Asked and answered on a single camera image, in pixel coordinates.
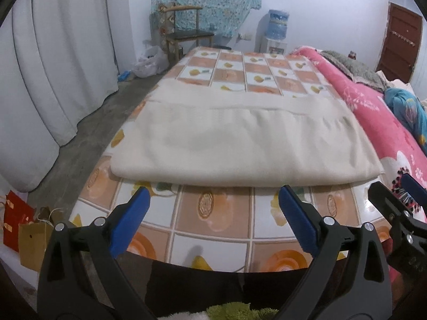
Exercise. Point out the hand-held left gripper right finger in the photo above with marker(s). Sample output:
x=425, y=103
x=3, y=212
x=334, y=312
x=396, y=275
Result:
x=298, y=218

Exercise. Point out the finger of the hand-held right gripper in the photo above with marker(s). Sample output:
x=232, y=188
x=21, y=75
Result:
x=413, y=190
x=383, y=196

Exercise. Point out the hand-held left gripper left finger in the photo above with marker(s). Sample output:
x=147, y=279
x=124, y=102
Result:
x=133, y=216

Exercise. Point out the cream zip jacket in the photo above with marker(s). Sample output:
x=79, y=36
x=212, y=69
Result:
x=233, y=146

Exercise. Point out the blue printed cloth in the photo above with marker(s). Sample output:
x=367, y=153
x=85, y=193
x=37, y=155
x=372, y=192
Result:
x=407, y=110

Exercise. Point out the pink floral blanket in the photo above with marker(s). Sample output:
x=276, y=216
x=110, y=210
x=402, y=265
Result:
x=367, y=106

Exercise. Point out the brown paper bag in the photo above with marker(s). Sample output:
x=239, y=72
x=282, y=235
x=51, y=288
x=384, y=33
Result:
x=33, y=243

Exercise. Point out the white cloth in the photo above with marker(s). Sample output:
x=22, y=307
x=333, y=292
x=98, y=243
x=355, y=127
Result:
x=398, y=81

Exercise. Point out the red paper bag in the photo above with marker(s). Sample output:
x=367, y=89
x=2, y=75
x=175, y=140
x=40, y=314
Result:
x=16, y=220

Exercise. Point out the grey fuzzy blanket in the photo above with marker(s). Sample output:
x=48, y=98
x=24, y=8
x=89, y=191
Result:
x=353, y=68

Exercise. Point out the small blue floor item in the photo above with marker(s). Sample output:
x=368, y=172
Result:
x=125, y=75

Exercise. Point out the brown wooden door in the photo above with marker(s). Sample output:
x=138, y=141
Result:
x=400, y=40

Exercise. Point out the white plastic bag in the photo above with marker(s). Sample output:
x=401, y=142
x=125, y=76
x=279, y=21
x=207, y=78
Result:
x=150, y=63

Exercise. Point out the white curtain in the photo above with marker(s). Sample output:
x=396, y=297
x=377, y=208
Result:
x=50, y=73

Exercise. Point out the white water dispenser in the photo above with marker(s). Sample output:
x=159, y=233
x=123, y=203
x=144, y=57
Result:
x=275, y=46

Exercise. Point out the wooden chair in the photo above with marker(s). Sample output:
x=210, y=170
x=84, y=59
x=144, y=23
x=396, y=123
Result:
x=186, y=35

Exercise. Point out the blue water bottle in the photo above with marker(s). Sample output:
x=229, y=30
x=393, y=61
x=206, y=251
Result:
x=278, y=25

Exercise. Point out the white wall socket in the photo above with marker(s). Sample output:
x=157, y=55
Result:
x=245, y=36

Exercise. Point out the teal patterned wall cloth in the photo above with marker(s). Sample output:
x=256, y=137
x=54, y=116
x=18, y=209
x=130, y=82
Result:
x=213, y=0

